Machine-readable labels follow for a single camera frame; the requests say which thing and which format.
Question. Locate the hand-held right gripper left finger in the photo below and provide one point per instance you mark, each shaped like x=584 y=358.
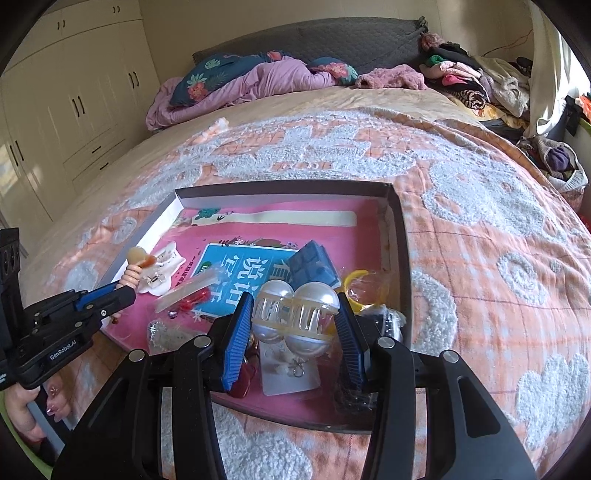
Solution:
x=238 y=341

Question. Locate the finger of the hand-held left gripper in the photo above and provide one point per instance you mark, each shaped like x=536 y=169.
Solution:
x=120 y=302
x=94 y=295

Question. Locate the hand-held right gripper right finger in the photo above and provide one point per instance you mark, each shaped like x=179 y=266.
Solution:
x=351 y=346

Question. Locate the peach hair clip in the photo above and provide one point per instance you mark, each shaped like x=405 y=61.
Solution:
x=134 y=256

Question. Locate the pearl hair claw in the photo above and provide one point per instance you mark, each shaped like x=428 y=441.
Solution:
x=277 y=295

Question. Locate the clear plastic packet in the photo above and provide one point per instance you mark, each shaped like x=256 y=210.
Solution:
x=184 y=295

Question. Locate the yellow bangle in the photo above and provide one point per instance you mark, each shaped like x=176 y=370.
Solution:
x=351 y=278

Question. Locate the shallow cardboard box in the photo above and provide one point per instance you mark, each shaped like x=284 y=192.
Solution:
x=397 y=258

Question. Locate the person's left hand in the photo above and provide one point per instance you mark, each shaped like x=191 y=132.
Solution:
x=57 y=397

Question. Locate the dark red hair clip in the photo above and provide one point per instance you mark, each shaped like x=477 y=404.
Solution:
x=250 y=374

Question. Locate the black hair clip in bag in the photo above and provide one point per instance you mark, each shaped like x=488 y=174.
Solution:
x=390 y=323

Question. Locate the white earring card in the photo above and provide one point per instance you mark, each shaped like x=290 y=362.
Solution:
x=281 y=374

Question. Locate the white flower hair clip card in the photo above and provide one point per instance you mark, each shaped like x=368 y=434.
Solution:
x=166 y=267

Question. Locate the clear plastic bag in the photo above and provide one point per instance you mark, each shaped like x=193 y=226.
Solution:
x=351 y=405

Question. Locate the blue chocolate bar hair clip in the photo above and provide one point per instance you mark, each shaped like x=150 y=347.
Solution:
x=314 y=263

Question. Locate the cream wardrobe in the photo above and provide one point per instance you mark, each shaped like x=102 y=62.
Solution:
x=69 y=92

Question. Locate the large floral pillow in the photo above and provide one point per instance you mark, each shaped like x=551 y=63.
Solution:
x=207 y=81

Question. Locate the purple quilt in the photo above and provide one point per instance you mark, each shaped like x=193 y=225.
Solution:
x=277 y=78

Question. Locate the pink fluffy cloth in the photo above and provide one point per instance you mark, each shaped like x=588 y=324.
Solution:
x=392 y=78

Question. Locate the small floral pillow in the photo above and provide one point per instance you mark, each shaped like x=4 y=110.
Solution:
x=337 y=69

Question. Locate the laundry basket with clothes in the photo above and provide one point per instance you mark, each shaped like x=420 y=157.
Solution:
x=554 y=157

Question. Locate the pile of clothes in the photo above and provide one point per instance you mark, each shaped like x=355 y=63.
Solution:
x=466 y=78

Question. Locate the grey quilted headboard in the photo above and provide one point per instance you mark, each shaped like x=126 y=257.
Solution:
x=323 y=39

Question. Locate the black hanging cloth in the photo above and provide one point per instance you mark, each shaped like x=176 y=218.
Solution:
x=572 y=115

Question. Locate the cream curtain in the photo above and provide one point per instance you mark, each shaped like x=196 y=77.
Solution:
x=549 y=83

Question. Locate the orange patterned cloth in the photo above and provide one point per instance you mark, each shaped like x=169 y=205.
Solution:
x=584 y=105

